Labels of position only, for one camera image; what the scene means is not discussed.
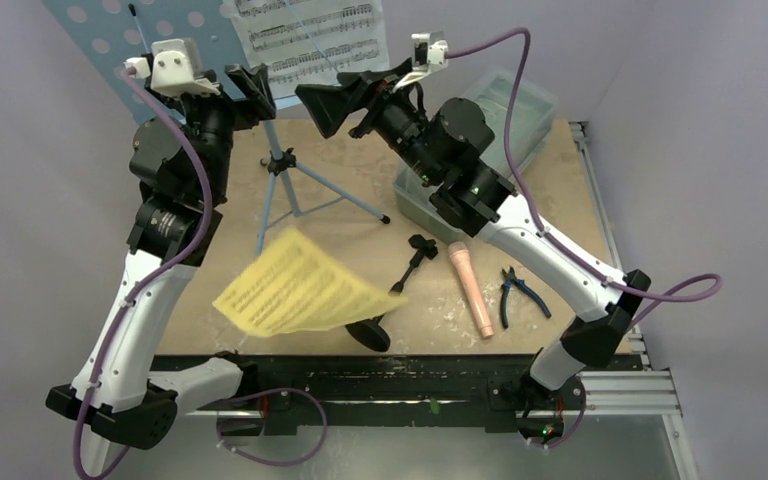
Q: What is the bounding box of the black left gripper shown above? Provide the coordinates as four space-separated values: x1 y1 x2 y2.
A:
147 62 272 199

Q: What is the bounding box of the white sheet music page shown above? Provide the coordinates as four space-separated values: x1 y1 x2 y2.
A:
220 0 390 96

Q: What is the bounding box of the light blue music stand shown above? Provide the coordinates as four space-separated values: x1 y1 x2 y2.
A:
42 0 390 254

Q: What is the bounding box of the yellow sheet music page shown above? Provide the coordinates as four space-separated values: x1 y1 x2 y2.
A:
212 228 408 338

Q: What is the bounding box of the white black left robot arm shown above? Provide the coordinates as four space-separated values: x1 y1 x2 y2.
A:
45 59 276 479

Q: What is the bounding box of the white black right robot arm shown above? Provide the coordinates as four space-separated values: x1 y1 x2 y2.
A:
295 61 651 407

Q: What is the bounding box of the clear plastic storage box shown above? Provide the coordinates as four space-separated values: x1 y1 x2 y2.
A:
393 66 559 245

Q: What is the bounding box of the black microphone desk stand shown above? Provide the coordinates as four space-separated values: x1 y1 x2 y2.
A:
345 234 439 353

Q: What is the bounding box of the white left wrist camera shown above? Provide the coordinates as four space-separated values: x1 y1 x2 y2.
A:
124 37 221 98

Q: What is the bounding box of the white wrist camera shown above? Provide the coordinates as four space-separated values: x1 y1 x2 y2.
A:
393 31 449 91
124 37 221 98

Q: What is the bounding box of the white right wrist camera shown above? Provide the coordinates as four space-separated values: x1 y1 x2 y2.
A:
393 31 449 91

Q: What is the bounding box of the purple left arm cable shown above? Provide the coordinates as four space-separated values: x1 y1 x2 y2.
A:
71 66 214 478

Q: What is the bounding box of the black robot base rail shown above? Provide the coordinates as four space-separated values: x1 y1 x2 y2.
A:
148 354 644 439

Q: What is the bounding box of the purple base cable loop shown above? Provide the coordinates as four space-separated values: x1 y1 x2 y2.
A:
214 388 330 468

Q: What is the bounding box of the aluminium frame rail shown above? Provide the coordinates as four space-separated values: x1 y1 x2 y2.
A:
569 121 681 417

